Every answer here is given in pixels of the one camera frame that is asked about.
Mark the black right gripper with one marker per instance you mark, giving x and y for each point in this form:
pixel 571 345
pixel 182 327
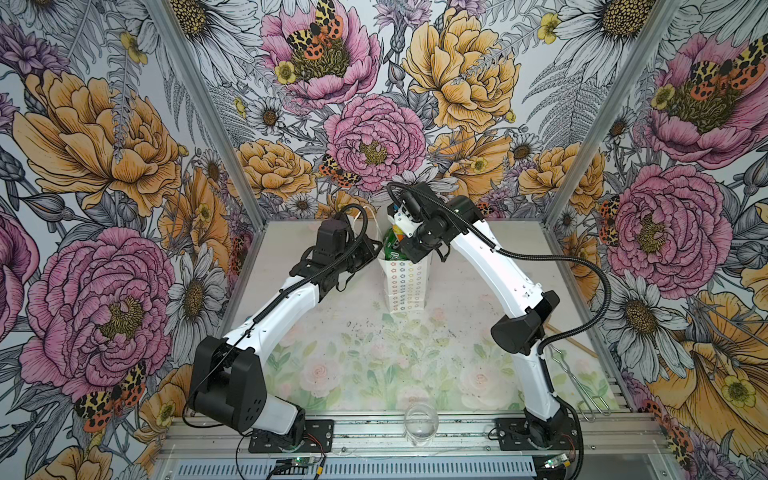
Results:
pixel 417 252

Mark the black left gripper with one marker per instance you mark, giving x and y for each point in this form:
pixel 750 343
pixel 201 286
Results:
pixel 370 253

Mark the small green snack packet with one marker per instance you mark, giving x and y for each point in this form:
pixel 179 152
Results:
pixel 392 249

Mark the white printed paper bag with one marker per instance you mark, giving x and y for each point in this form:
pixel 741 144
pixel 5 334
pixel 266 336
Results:
pixel 405 282

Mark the orange snack packet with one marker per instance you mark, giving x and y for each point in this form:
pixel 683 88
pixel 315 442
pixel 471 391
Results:
pixel 398 232

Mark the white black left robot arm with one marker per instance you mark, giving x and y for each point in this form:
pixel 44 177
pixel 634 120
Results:
pixel 228 383

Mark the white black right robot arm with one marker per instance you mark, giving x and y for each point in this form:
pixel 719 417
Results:
pixel 526 308

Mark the wooden mallet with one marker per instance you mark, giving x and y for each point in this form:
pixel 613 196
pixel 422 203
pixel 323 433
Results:
pixel 584 348

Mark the clear glass cup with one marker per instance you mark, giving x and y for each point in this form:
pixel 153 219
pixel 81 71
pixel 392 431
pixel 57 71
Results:
pixel 421 423

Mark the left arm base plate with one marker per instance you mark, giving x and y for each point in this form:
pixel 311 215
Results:
pixel 311 436

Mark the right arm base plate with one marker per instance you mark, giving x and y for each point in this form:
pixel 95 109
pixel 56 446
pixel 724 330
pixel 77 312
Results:
pixel 523 434

